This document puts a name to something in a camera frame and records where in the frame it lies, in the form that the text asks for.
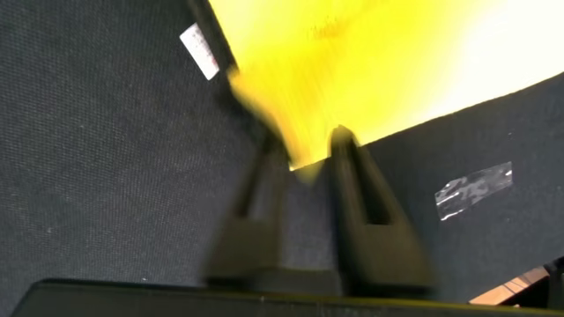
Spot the yellow microfibre towel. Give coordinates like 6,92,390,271
206,0,564,173

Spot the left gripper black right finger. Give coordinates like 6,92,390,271
329,125,437,297

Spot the small white tag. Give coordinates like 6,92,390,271
179,22,220,82

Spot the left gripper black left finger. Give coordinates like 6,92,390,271
203,131,287,287

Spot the shiny silver foil piece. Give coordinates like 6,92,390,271
434,160,515,222

